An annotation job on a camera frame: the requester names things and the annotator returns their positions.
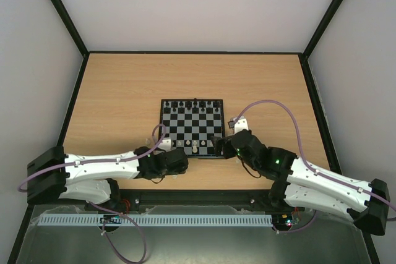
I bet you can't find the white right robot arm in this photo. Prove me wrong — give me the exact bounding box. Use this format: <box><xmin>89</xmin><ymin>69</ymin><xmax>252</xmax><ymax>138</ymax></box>
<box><xmin>211</xmin><ymin>129</ymin><xmax>390</xmax><ymax>236</ymax></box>

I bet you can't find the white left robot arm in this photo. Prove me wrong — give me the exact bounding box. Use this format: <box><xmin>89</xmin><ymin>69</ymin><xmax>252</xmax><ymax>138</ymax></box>
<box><xmin>27</xmin><ymin>147</ymin><xmax>188</xmax><ymax>205</ymax></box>

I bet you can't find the black and grey chessboard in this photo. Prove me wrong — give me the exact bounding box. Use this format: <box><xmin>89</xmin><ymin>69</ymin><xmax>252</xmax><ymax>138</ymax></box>
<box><xmin>160</xmin><ymin>98</ymin><xmax>225</xmax><ymax>158</ymax></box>

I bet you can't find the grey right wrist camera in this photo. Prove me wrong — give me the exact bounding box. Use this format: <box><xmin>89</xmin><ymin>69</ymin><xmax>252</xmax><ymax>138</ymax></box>
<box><xmin>228</xmin><ymin>116</ymin><xmax>249</xmax><ymax>135</ymax></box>

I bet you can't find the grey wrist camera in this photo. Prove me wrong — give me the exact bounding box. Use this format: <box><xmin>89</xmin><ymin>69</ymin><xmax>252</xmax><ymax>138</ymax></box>
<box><xmin>158</xmin><ymin>137</ymin><xmax>173</xmax><ymax>151</ymax></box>
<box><xmin>228</xmin><ymin>116</ymin><xmax>249</xmax><ymax>135</ymax></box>

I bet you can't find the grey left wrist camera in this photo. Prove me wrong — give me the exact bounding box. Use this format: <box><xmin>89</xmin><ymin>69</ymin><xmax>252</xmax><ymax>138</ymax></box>
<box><xmin>158</xmin><ymin>137</ymin><xmax>173</xmax><ymax>151</ymax></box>

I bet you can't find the black front aluminium rail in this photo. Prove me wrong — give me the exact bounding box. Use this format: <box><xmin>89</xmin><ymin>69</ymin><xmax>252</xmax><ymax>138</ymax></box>
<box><xmin>27</xmin><ymin>188</ymin><xmax>359</xmax><ymax>215</ymax></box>

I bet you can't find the light blue cable duct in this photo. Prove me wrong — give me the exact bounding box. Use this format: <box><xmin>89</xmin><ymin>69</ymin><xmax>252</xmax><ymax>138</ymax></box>
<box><xmin>37</xmin><ymin>214</ymin><xmax>272</xmax><ymax>227</ymax></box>

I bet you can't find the black right frame post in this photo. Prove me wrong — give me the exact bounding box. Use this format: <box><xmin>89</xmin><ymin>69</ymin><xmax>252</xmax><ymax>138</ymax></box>
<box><xmin>303</xmin><ymin>0</ymin><xmax>344</xmax><ymax>60</ymax></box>

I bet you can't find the black frame post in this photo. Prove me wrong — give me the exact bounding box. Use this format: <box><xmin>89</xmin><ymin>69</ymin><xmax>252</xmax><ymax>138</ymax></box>
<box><xmin>303</xmin><ymin>0</ymin><xmax>344</xmax><ymax>60</ymax></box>
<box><xmin>50</xmin><ymin>0</ymin><xmax>88</xmax><ymax>57</ymax></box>

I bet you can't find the black left frame post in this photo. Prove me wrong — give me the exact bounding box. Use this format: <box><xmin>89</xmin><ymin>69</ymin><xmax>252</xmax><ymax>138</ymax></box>
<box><xmin>50</xmin><ymin>0</ymin><xmax>88</xmax><ymax>57</ymax></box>

